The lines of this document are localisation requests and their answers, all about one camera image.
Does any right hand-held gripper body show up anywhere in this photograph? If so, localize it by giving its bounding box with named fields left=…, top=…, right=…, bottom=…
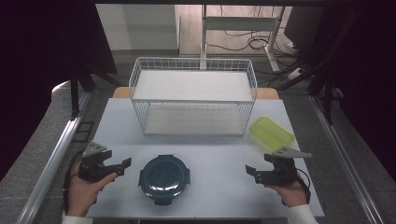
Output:
left=263, top=147, right=313, bottom=188

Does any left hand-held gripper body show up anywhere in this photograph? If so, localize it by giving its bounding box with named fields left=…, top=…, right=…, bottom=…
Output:
left=78, top=141, right=113, bottom=183

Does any green plastic food container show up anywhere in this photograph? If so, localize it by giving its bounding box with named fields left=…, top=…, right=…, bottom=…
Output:
left=247, top=116, right=297, bottom=153

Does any person's right hand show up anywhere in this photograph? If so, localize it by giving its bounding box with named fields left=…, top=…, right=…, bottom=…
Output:
left=265, top=178, right=310, bottom=208

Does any person's left hand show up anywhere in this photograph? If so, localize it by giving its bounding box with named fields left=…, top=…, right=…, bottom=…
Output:
left=66, top=162, right=118, bottom=217

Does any person's right white sleeve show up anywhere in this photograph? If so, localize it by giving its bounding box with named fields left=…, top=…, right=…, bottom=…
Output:
left=286, top=203, right=319, bottom=224

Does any person's white sleeve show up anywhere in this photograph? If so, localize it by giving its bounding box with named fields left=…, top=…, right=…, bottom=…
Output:
left=286, top=203, right=319, bottom=224
left=61, top=215, right=93, bottom=224

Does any dark blue round lid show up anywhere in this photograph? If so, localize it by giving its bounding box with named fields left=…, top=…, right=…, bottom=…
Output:
left=137, top=154, right=191, bottom=206

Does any person's left white sleeve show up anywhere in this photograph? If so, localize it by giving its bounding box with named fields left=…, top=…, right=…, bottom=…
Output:
left=61, top=215, right=93, bottom=224

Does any wooden table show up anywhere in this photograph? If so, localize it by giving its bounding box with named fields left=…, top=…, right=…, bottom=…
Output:
left=111, top=86, right=280, bottom=101

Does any black metal stand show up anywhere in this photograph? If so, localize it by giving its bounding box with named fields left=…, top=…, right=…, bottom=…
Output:
left=69, top=66, right=123, bottom=121
left=276, top=8, right=365, bottom=126

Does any white power strip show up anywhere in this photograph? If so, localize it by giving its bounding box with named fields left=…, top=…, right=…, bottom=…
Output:
left=285, top=66, right=304, bottom=81

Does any dark curtain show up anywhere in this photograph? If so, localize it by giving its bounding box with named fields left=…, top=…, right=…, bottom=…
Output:
left=283, top=0, right=396, bottom=175
left=0, top=0, right=118, bottom=183

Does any white cabinet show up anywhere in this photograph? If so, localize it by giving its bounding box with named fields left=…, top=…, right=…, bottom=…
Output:
left=95, top=3, right=182, bottom=51

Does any right hand-held gripper black cable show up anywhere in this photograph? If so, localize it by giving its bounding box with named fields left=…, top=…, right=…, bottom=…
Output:
left=294, top=167, right=312, bottom=205

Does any hand-held gripper black cable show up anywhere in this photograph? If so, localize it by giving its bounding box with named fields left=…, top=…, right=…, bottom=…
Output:
left=294, top=167, right=312, bottom=205
left=63, top=150, right=84, bottom=216

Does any left hand-held gripper black cable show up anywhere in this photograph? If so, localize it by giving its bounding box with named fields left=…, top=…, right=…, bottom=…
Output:
left=63, top=150, right=84, bottom=216

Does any aluminium rail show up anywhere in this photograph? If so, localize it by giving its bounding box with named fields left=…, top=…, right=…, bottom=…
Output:
left=16, top=91, right=92, bottom=224
left=308, top=94, right=387, bottom=224

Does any black floor cable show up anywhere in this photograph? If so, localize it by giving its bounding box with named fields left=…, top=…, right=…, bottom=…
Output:
left=205, top=5, right=283, bottom=53
left=257, top=52, right=304, bottom=89

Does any white wire shelf rack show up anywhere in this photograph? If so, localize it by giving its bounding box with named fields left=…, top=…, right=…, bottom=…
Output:
left=128, top=56, right=259, bottom=136

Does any white metal desk frame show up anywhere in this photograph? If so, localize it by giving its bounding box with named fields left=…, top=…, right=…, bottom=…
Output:
left=200, top=4, right=287, bottom=73

